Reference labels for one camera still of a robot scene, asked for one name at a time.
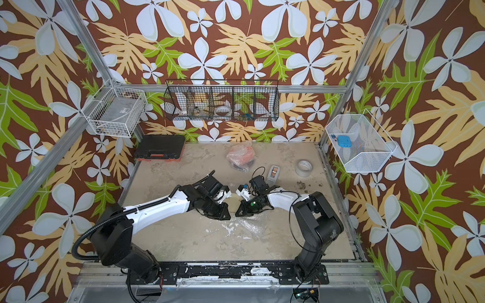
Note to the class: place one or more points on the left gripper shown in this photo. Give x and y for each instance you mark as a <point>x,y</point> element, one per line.
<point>222,214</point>

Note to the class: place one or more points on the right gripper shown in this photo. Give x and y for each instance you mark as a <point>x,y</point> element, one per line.
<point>245,210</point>

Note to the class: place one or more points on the bubble wrap pile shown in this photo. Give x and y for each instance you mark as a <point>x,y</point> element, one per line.
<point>254,224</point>

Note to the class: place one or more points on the orange dinner plate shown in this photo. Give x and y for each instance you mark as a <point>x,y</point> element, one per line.
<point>241,154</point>

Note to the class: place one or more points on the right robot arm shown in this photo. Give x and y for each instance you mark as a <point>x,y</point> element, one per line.
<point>318,222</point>

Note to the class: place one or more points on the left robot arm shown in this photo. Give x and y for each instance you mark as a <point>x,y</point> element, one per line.
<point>110,239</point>

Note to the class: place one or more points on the grey tape dispenser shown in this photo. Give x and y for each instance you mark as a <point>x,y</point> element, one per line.
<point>273,175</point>

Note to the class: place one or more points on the clear tape roll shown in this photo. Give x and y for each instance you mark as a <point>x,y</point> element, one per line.
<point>303,168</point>

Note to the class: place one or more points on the black plastic case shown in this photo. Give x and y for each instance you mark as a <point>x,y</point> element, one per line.
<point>160,147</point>

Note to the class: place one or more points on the blue small object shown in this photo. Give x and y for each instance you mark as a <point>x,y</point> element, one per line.
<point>344,141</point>

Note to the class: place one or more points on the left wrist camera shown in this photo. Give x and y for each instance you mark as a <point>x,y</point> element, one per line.
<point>223,194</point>

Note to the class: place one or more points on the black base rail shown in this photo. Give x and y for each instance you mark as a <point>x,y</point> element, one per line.
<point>283,272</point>

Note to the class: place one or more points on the black wire basket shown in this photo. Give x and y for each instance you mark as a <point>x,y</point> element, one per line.
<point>229,100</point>

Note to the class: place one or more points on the white wire basket right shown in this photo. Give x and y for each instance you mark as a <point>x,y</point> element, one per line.
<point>372,146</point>

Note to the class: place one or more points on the white wire basket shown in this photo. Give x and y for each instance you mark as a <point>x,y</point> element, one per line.
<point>115,110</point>
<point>372,146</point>

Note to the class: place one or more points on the white wire basket left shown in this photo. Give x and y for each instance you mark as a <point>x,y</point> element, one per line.
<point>115,110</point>

